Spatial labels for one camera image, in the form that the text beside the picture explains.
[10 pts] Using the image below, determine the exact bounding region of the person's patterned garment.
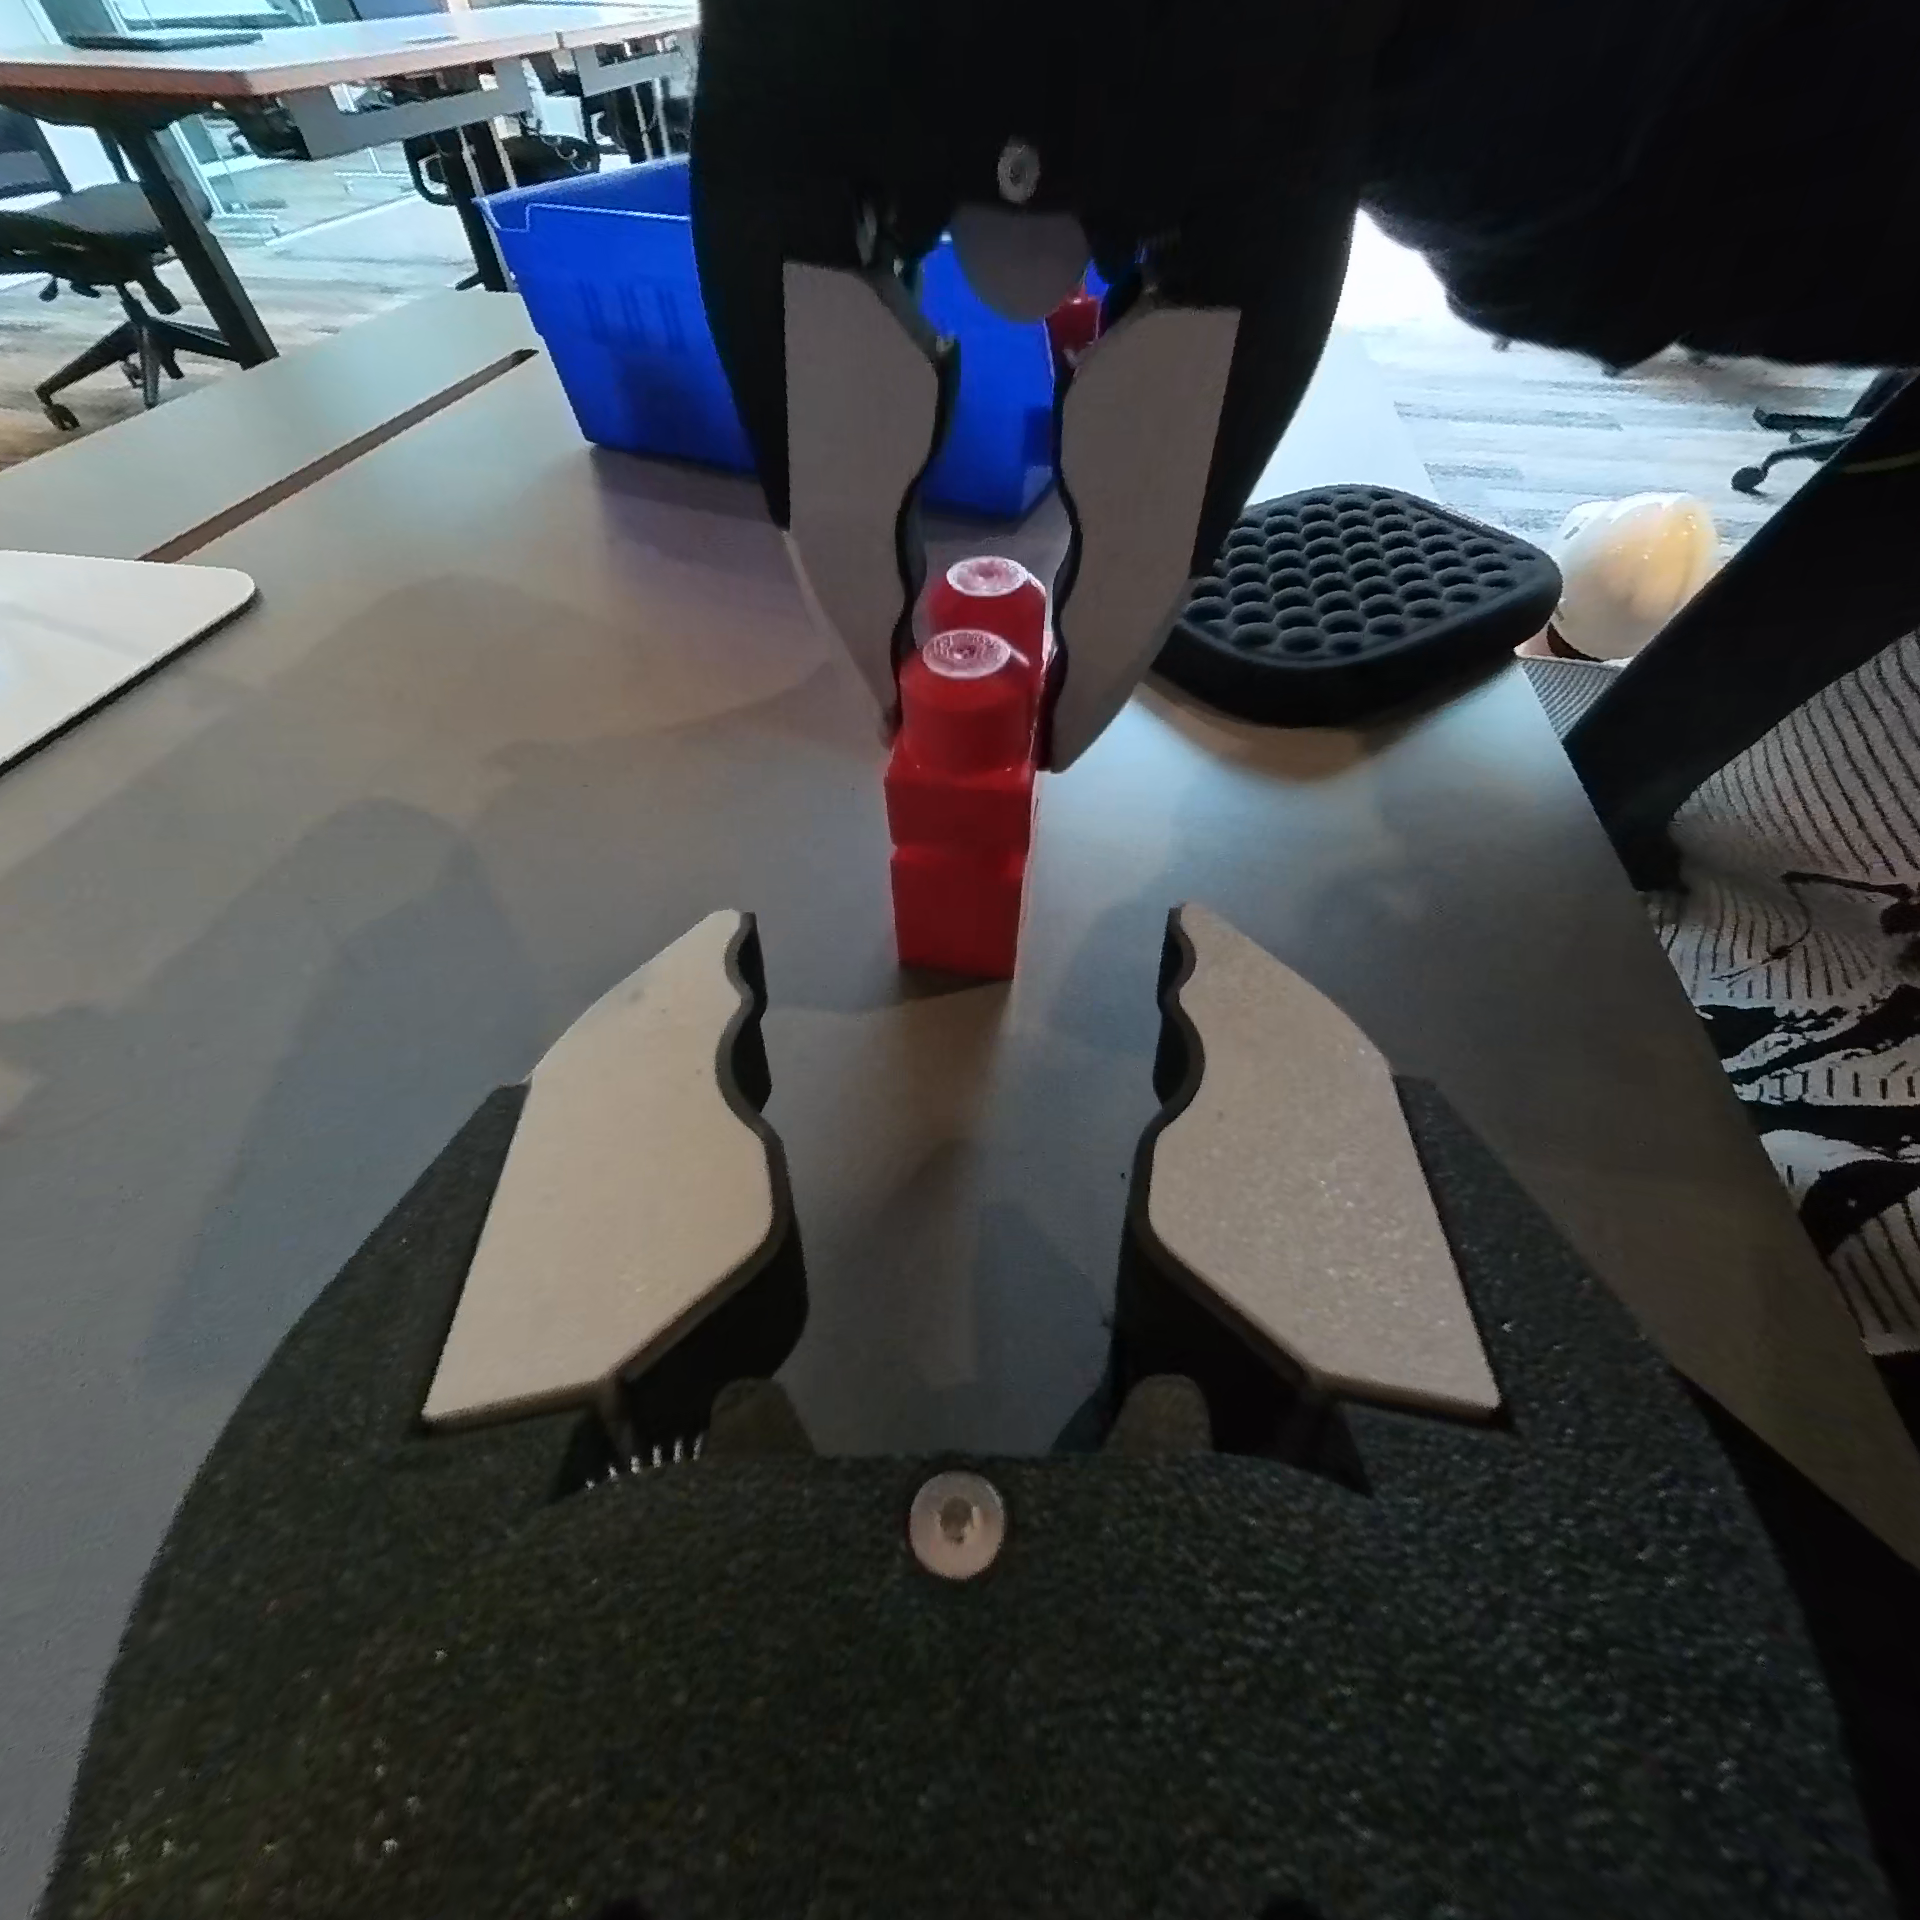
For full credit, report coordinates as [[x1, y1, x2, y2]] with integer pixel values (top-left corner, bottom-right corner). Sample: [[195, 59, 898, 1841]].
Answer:
[[1646, 624, 1920, 1357]]

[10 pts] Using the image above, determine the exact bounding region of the wooden background desk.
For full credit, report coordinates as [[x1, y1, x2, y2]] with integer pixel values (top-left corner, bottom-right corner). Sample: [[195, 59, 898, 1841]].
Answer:
[[0, 0, 711, 291]]

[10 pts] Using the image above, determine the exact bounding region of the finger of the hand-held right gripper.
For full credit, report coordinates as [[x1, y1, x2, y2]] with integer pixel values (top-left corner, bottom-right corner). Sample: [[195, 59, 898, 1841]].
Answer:
[[776, 256, 965, 741], [1034, 295, 1248, 777]]

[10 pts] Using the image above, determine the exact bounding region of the black honeycomb rubber pad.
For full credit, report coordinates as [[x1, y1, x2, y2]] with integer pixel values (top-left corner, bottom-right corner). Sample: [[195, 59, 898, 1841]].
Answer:
[[1152, 480, 1568, 735]]

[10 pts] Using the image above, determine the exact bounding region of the blue bin with white label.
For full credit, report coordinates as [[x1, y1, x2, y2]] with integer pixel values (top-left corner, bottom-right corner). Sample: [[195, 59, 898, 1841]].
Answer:
[[477, 153, 1099, 521]]

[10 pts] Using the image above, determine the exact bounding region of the red two-stud mega block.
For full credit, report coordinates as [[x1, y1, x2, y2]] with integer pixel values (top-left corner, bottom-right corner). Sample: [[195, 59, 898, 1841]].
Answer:
[[880, 552, 1060, 855]]

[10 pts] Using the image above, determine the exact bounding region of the black office chair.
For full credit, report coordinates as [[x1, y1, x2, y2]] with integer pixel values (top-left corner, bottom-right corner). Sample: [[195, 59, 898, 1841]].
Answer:
[[0, 106, 262, 435], [1728, 372, 1920, 500]]

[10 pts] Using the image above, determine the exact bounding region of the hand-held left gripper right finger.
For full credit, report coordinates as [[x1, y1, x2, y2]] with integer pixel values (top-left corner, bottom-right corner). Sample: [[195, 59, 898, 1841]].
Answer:
[[1118, 901, 1504, 1427]]

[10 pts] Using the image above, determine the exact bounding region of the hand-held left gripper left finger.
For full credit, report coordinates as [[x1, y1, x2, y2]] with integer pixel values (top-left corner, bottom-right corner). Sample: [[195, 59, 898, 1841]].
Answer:
[[421, 909, 807, 1434]]

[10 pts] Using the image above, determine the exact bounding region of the red single-stud mega block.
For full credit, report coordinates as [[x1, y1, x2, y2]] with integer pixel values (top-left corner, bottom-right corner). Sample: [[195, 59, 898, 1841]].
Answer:
[[887, 840, 1040, 984]]

